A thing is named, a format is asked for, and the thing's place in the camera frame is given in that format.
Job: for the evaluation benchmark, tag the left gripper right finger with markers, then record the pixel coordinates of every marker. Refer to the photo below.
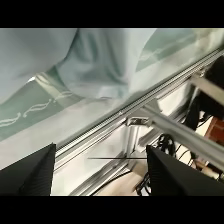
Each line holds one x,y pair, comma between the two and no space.
176,178

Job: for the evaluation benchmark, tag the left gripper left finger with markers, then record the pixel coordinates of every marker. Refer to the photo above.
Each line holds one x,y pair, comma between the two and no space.
31,175

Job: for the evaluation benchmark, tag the silver frame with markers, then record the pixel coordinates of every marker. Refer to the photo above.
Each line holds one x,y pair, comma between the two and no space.
160,110

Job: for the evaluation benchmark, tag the pale blue garment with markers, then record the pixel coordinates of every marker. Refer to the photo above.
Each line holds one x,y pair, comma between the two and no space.
90,63

